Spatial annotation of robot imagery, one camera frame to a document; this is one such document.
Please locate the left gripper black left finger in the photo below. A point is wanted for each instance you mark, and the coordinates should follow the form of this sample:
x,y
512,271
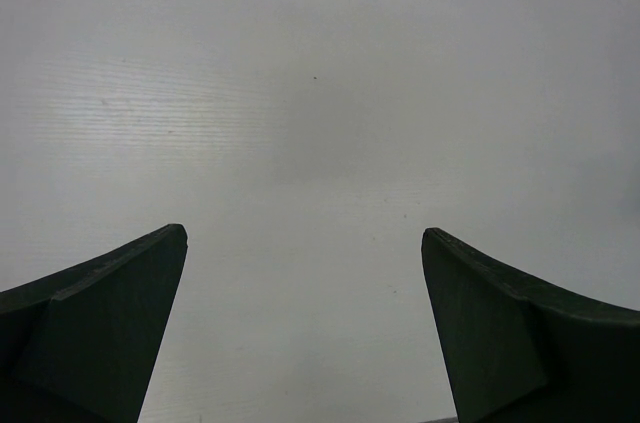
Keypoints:
x,y
80,345

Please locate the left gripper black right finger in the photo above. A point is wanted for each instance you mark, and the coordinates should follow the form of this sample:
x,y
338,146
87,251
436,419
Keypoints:
x,y
520,349

